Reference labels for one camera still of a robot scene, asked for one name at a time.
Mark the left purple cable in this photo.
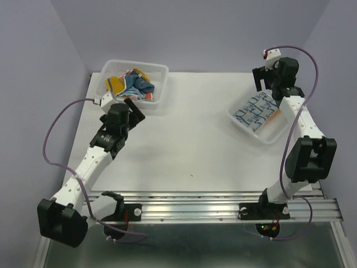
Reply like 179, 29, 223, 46
42, 99, 148, 243

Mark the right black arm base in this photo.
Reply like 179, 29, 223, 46
238, 203, 290, 238

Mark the empty white basket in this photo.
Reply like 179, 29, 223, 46
227, 88, 288, 145

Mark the white basket with towels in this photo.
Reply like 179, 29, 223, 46
95, 60, 169, 110

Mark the red white towel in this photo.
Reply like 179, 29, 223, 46
138, 93, 154, 102

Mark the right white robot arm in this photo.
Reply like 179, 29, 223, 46
240, 56, 337, 220

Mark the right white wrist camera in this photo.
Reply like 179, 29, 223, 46
262, 49, 281, 70

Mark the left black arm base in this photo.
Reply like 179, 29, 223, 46
102, 202, 142, 240

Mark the orange polka dot towel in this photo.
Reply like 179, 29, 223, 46
260, 109, 281, 132

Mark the aluminium frame rail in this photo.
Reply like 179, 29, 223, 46
33, 190, 349, 268

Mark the blue patterned towel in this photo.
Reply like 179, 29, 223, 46
233, 92, 278, 132

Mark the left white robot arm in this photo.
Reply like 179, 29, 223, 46
37, 94, 148, 248

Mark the yellow grey towel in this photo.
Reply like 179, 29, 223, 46
105, 76, 127, 97

